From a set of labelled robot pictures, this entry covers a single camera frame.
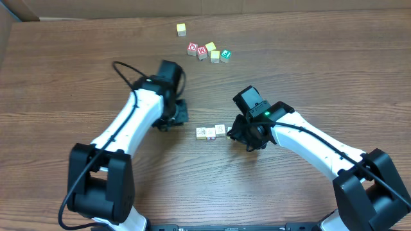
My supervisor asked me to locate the green B block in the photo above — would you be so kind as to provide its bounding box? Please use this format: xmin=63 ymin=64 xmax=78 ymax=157
xmin=226 ymin=127 xmax=232 ymax=139

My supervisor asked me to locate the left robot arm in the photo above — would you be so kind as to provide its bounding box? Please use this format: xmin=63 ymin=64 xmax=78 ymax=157
xmin=58 ymin=60 xmax=188 ymax=231

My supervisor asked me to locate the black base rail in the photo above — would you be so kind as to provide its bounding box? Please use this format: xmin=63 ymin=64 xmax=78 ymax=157
xmin=90 ymin=221 xmax=377 ymax=231

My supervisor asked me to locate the yellow block lower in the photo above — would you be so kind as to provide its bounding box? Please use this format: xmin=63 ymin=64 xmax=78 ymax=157
xmin=210 ymin=50 xmax=220 ymax=64

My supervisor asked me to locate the far yellow block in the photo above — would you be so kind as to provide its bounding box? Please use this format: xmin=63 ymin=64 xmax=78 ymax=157
xmin=176 ymin=23 xmax=187 ymax=37

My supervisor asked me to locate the green E block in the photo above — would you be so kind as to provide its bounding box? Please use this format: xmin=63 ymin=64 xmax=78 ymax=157
xmin=220 ymin=49 xmax=232 ymax=63

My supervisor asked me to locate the red W block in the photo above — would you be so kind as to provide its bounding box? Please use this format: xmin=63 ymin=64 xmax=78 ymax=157
xmin=196 ymin=46 xmax=208 ymax=60

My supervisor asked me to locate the red O block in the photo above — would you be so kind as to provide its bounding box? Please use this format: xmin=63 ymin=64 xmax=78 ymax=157
xmin=187 ymin=42 xmax=198 ymax=56

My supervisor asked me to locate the cardboard box edge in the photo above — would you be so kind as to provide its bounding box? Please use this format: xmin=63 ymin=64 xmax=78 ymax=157
xmin=3 ymin=0 xmax=410 ymax=21

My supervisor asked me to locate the white number block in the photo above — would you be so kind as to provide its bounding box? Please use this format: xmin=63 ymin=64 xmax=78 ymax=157
xmin=205 ymin=127 xmax=216 ymax=141

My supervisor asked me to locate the yellow block upper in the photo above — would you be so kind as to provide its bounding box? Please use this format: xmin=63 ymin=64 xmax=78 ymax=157
xmin=205 ymin=42 xmax=216 ymax=53

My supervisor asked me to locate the white block yellow side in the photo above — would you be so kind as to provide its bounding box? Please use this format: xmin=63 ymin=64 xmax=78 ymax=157
xmin=196 ymin=127 xmax=207 ymax=140

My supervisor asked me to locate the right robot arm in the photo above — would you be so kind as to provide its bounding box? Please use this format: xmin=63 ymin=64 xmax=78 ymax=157
xmin=227 ymin=86 xmax=410 ymax=230

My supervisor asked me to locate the white block red side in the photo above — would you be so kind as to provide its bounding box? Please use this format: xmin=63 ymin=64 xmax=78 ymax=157
xmin=214 ymin=124 xmax=226 ymax=137

